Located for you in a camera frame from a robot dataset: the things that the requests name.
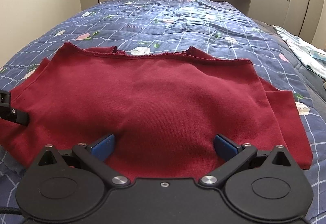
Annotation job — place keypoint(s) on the blue floral checked quilt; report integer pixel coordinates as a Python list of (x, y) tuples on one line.
[(157, 26)]

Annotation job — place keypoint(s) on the red knit sweater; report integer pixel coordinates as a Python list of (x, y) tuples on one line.
[(164, 110)]

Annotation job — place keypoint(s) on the grey quilted bedspread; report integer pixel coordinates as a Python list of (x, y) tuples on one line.
[(310, 79)]

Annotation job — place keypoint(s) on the light blue folded cloth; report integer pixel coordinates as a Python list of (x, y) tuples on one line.
[(310, 56)]

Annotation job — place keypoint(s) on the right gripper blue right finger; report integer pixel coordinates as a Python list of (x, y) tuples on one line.
[(236, 158)]

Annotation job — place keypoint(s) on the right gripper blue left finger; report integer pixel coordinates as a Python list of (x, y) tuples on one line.
[(93, 157)]

